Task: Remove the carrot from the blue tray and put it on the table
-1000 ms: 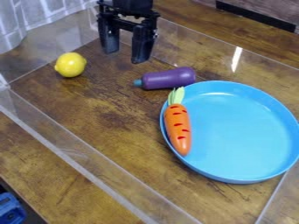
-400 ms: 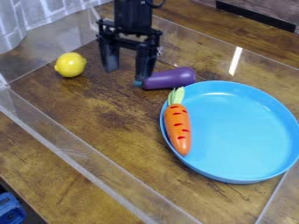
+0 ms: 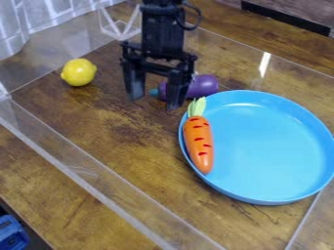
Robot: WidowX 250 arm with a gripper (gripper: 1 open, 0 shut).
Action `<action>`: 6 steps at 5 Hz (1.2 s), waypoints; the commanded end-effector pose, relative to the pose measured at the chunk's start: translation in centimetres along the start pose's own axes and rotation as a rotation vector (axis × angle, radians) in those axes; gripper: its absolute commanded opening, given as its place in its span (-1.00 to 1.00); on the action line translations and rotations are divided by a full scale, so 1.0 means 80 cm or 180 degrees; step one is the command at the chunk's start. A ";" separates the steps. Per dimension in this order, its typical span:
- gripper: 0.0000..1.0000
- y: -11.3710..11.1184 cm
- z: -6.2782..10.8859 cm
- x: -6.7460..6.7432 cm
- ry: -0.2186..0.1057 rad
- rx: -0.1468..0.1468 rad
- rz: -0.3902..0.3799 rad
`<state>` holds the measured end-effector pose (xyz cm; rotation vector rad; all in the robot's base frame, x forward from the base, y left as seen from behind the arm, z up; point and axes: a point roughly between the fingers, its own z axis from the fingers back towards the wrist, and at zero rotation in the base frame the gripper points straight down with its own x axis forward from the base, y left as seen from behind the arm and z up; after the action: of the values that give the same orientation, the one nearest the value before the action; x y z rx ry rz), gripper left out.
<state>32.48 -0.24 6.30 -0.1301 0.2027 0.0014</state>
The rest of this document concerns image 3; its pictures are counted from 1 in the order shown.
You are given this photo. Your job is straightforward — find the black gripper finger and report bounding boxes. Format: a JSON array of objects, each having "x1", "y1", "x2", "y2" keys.
[
  {"x1": 166, "y1": 69, "x2": 192, "y2": 110},
  {"x1": 122, "y1": 60, "x2": 144, "y2": 101}
]

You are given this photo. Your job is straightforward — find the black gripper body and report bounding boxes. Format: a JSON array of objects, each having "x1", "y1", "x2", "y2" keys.
[{"x1": 122, "y1": 3, "x2": 198, "y2": 76}]

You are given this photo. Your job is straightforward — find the orange toy carrot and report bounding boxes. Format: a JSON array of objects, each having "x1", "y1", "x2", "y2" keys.
[{"x1": 183, "y1": 97, "x2": 214, "y2": 175}]

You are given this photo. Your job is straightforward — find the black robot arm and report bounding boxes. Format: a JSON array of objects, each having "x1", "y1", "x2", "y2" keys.
[{"x1": 120, "y1": 0, "x2": 202, "y2": 110}]

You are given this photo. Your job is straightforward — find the blue round tray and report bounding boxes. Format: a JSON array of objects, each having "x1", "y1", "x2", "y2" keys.
[{"x1": 198, "y1": 90, "x2": 334, "y2": 205}]

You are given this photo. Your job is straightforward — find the purple toy eggplant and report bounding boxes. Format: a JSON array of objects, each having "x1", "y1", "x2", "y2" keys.
[{"x1": 148, "y1": 74, "x2": 219, "y2": 101}]

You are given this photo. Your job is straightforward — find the yellow toy lemon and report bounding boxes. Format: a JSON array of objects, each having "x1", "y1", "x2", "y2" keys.
[{"x1": 60, "y1": 59, "x2": 96, "y2": 87}]

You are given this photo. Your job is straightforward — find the blue plastic crate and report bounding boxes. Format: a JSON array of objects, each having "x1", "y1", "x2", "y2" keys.
[{"x1": 0, "y1": 215, "x2": 29, "y2": 250}]

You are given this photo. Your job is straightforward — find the clear acrylic enclosure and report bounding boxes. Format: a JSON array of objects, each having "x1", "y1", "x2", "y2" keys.
[{"x1": 0, "y1": 0, "x2": 334, "y2": 250}]

